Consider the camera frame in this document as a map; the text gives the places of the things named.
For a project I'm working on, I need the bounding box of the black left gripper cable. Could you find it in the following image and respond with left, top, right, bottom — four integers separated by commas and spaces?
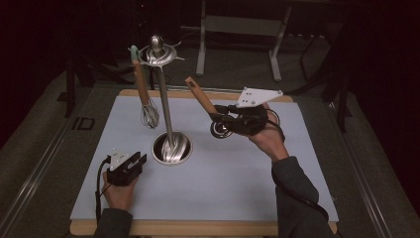
94, 157, 112, 223

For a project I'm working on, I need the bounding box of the person's left hand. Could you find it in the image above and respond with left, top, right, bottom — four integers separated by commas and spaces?
101, 172, 140, 212

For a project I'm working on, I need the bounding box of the metal utensil rack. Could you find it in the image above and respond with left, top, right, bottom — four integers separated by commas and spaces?
128, 34, 194, 167

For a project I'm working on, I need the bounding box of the black metal stand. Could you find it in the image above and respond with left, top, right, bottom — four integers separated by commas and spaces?
285, 33, 353, 133
63, 56, 133, 118

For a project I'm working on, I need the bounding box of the white table sheet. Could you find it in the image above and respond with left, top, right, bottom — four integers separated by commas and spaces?
69, 95, 340, 223

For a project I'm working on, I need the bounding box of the green handled wire whisk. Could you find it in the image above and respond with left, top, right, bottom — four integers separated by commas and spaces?
129, 45, 160, 130

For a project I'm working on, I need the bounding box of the metal floor rail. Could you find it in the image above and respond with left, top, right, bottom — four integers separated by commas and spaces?
0, 95, 87, 232
328, 100, 392, 238

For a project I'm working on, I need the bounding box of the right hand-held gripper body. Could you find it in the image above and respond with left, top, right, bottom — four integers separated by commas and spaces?
231, 86, 284, 137

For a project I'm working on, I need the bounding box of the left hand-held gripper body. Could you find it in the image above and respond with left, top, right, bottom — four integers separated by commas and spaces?
106, 150, 140, 187

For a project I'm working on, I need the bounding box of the white metal frame stand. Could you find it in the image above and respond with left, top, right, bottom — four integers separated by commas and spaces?
180, 0, 293, 82

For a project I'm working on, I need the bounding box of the wooden handled shiny metal strainer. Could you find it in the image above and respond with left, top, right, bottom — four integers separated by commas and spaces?
184, 75, 234, 140

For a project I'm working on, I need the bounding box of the person's right hand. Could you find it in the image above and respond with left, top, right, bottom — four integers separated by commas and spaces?
247, 101, 290, 163

